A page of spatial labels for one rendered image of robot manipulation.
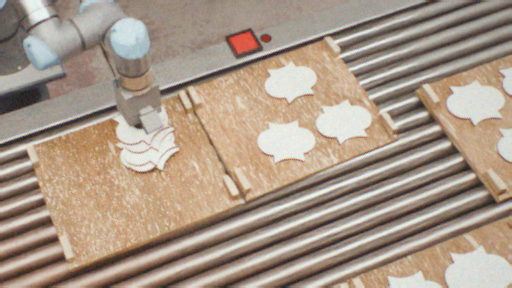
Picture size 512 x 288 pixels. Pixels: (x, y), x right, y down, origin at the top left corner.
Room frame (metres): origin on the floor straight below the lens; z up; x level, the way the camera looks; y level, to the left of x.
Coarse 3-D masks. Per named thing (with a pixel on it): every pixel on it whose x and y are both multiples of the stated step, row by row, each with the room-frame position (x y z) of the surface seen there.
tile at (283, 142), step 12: (264, 132) 1.03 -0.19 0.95; (276, 132) 1.03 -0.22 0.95; (288, 132) 1.03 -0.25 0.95; (300, 132) 1.02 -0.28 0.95; (264, 144) 1.00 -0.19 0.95; (276, 144) 0.99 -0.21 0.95; (288, 144) 0.99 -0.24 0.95; (300, 144) 0.99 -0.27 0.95; (312, 144) 0.99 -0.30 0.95; (276, 156) 0.96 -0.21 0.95; (288, 156) 0.96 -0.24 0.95; (300, 156) 0.96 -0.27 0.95
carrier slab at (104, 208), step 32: (96, 128) 1.07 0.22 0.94; (192, 128) 1.06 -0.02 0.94; (64, 160) 0.99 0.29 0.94; (96, 160) 0.98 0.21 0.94; (192, 160) 0.97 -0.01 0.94; (64, 192) 0.90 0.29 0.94; (96, 192) 0.89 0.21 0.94; (128, 192) 0.89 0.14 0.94; (160, 192) 0.88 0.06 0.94; (192, 192) 0.88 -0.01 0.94; (224, 192) 0.88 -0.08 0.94; (64, 224) 0.81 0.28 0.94; (96, 224) 0.81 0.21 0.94; (128, 224) 0.81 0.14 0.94; (160, 224) 0.80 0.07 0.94; (192, 224) 0.80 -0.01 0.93; (96, 256) 0.73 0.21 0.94
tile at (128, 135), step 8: (120, 120) 1.06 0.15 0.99; (120, 128) 1.03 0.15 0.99; (128, 128) 1.03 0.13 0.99; (136, 128) 1.03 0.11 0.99; (160, 128) 1.03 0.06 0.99; (120, 136) 1.01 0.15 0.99; (128, 136) 1.01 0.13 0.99; (136, 136) 1.01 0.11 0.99; (144, 136) 1.01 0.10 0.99; (152, 136) 1.00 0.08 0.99; (128, 144) 0.99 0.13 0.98; (136, 144) 0.99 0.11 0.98
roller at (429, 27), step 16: (496, 0) 1.45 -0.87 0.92; (448, 16) 1.40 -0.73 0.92; (464, 16) 1.40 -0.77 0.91; (480, 16) 1.41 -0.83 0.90; (400, 32) 1.35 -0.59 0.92; (416, 32) 1.35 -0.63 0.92; (432, 32) 1.36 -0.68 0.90; (352, 48) 1.30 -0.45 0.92; (368, 48) 1.30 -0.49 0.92; (384, 48) 1.31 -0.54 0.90; (16, 160) 1.01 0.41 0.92; (0, 176) 0.96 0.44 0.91; (16, 176) 0.97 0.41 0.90
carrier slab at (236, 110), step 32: (256, 64) 1.25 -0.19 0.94; (320, 64) 1.24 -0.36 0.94; (224, 96) 1.15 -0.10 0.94; (256, 96) 1.15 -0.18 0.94; (320, 96) 1.14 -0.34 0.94; (352, 96) 1.13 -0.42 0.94; (224, 128) 1.06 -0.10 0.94; (256, 128) 1.05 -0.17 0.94; (384, 128) 1.03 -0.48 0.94; (224, 160) 0.96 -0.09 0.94; (256, 160) 0.96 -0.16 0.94; (288, 160) 0.95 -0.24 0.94; (320, 160) 0.95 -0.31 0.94; (256, 192) 0.87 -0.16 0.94
